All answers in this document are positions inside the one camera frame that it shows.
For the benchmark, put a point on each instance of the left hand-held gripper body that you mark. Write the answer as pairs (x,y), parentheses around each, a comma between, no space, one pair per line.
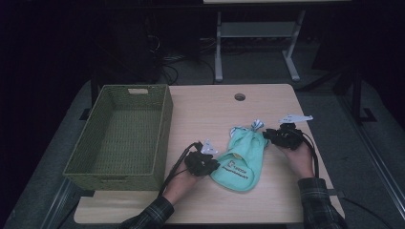
(197,163)

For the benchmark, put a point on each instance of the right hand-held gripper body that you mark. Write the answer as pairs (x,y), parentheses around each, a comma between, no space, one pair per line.
(289,136)

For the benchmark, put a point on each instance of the teal garment with striped lining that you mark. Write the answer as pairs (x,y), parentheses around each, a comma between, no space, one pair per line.
(242,159)

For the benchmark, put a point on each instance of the green woven basket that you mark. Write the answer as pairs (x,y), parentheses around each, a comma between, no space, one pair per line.
(127,140)

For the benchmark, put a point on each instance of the person's left hand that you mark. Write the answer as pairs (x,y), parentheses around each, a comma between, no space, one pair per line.
(180,186)

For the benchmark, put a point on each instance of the person's right hand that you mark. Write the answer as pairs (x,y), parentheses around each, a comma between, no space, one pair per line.
(302,162)

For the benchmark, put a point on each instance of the black metal stand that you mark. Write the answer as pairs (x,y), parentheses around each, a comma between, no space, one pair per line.
(358,95)

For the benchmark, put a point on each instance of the white metal stand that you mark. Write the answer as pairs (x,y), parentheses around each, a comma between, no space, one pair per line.
(258,30)

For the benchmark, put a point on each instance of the aluminium floor rail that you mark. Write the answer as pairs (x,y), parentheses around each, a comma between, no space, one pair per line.
(375,159)
(57,203)

